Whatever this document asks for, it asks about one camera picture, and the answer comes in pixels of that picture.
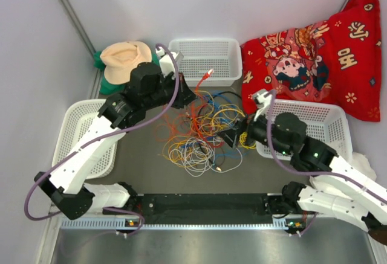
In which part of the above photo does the white cloth right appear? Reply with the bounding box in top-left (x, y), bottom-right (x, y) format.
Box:
top-left (310, 152), bottom-right (377, 198)

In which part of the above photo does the white basket right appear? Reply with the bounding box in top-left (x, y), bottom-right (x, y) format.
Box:
top-left (256, 99), bottom-right (353, 161)

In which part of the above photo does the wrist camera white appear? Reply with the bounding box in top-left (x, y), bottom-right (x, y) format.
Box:
top-left (252, 89), bottom-right (273, 121)
top-left (155, 50), bottom-right (184, 77)

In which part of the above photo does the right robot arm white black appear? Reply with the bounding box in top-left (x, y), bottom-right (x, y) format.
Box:
top-left (218, 112), bottom-right (386, 245)

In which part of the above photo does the black base bar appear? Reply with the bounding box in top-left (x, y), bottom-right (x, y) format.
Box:
top-left (124, 193), bottom-right (288, 224)

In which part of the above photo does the white slotted cable duct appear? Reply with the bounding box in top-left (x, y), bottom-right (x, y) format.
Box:
top-left (60, 217), bottom-right (303, 231)

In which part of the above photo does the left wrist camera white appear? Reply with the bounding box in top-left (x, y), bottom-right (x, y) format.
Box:
top-left (155, 50), bottom-right (184, 77)

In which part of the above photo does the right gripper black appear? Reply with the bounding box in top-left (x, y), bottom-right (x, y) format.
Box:
top-left (216, 108), bottom-right (291, 156)

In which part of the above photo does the white basket left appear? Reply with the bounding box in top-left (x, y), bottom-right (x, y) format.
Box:
top-left (52, 98), bottom-right (117, 179)

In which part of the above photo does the white basket back centre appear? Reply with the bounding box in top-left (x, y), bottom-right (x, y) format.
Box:
top-left (169, 38), bottom-right (242, 87)

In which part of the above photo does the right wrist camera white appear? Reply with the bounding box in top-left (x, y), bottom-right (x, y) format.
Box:
top-left (252, 89), bottom-right (273, 121)

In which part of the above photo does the peach bucket hat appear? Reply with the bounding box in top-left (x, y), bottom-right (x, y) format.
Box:
top-left (100, 41), bottom-right (152, 85)

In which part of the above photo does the yellow cable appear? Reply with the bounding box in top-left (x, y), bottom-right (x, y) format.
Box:
top-left (193, 104), bottom-right (258, 150)

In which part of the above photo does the green cloth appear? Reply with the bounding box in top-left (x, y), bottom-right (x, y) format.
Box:
top-left (93, 50), bottom-right (159, 95)

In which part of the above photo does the blue cable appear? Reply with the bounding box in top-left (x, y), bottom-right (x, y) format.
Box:
top-left (178, 90), bottom-right (246, 171)

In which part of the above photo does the red ethernet cable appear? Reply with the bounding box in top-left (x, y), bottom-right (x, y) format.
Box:
top-left (187, 68), bottom-right (218, 144)

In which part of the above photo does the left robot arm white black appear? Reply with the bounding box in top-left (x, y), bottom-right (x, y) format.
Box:
top-left (34, 63), bottom-right (196, 220)

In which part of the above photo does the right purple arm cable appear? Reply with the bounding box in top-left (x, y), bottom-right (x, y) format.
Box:
top-left (267, 90), bottom-right (387, 200)

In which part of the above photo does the red printed pillow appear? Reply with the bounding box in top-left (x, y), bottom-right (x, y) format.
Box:
top-left (241, 0), bottom-right (382, 122)

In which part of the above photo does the white basket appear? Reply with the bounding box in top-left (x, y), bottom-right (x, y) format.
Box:
top-left (52, 98), bottom-right (117, 179)
top-left (256, 99), bottom-right (353, 161)
top-left (169, 38), bottom-right (242, 87)

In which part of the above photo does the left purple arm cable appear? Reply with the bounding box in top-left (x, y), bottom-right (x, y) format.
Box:
top-left (24, 43), bottom-right (182, 220)

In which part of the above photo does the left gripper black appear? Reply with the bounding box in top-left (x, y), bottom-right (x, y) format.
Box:
top-left (143, 71), bottom-right (198, 111)

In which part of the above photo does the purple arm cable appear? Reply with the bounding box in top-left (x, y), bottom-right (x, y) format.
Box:
top-left (24, 43), bottom-right (182, 220)
top-left (267, 90), bottom-right (387, 200)

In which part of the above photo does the black cable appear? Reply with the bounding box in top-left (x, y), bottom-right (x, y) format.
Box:
top-left (211, 91), bottom-right (242, 101)

